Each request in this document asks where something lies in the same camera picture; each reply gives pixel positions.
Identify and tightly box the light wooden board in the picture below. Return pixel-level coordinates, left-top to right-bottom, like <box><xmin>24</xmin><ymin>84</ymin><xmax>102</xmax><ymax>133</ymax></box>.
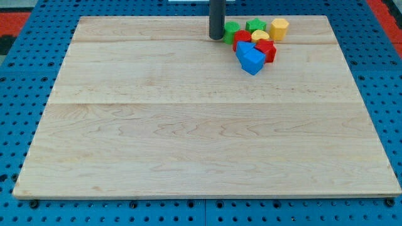
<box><xmin>13</xmin><ymin>16</ymin><xmax>401</xmax><ymax>200</ymax></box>

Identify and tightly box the blue cube block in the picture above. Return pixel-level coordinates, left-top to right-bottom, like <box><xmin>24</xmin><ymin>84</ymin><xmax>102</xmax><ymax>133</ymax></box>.
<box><xmin>241</xmin><ymin>48</ymin><xmax>266</xmax><ymax>75</ymax></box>

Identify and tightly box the blue triangle block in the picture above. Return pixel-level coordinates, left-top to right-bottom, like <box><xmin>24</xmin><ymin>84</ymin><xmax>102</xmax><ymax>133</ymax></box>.
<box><xmin>236</xmin><ymin>41</ymin><xmax>256</xmax><ymax>63</ymax></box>

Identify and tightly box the red cylinder block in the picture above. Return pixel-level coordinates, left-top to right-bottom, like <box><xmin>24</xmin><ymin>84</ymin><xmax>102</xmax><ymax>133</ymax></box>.
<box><xmin>232</xmin><ymin>30</ymin><xmax>251</xmax><ymax>52</ymax></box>

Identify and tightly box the green cylinder block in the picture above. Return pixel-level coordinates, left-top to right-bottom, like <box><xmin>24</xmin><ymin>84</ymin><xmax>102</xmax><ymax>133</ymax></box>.
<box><xmin>223</xmin><ymin>21</ymin><xmax>241</xmax><ymax>45</ymax></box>

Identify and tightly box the red star block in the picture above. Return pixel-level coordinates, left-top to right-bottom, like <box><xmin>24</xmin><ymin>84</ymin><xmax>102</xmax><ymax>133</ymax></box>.
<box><xmin>255</xmin><ymin>40</ymin><xmax>277</xmax><ymax>63</ymax></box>

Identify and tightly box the yellow heart block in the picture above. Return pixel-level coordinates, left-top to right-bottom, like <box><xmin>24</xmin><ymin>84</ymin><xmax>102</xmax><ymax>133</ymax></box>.
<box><xmin>251</xmin><ymin>30</ymin><xmax>270</xmax><ymax>43</ymax></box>

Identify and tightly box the green star block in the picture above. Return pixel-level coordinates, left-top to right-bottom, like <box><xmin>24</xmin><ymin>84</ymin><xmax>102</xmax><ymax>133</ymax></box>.
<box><xmin>246</xmin><ymin>18</ymin><xmax>266</xmax><ymax>33</ymax></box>

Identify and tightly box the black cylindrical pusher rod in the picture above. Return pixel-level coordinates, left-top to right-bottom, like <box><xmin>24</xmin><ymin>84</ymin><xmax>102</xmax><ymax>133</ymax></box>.
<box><xmin>209</xmin><ymin>0</ymin><xmax>225</xmax><ymax>40</ymax></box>

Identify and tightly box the yellow hexagon block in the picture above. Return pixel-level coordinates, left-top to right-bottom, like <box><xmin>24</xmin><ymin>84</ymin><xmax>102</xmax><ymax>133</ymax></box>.
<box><xmin>269</xmin><ymin>18</ymin><xmax>290</xmax><ymax>41</ymax></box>

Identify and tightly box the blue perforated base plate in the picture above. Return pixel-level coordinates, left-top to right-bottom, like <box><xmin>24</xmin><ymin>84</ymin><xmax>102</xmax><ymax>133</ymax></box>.
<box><xmin>1</xmin><ymin>0</ymin><xmax>401</xmax><ymax>225</ymax></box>

